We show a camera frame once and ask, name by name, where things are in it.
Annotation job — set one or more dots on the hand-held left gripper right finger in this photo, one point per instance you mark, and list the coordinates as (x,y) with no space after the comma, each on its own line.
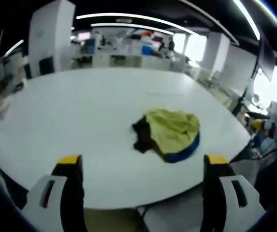
(230,193)

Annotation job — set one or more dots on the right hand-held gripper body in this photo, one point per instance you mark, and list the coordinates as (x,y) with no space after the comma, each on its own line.
(270,129)

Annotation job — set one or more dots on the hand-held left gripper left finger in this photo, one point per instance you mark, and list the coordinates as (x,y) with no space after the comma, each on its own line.
(56,193)

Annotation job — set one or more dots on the yellow-green garment with blue hem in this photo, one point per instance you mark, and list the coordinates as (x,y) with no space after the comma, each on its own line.
(174,130)

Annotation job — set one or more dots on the narrow white pillar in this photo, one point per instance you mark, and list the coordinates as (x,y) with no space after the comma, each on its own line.
(219,55)

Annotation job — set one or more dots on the slanted ceiling light strip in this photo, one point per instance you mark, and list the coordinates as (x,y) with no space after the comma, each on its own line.
(248,18)

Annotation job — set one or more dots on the black monitor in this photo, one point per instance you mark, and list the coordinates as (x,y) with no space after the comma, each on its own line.
(46,65)

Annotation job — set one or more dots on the blue storage box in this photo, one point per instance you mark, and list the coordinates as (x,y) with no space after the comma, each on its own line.
(146,50)

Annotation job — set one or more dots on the white shelf unit row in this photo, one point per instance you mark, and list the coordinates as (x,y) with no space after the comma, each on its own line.
(126,60)

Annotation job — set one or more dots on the long ceiling light strip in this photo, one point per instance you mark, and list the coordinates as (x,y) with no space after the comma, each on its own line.
(138,17)

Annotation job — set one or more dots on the wide white pillar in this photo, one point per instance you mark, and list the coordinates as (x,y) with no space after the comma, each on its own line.
(50,36)

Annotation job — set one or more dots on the short ceiling light strip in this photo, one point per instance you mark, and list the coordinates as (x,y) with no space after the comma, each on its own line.
(128,25)

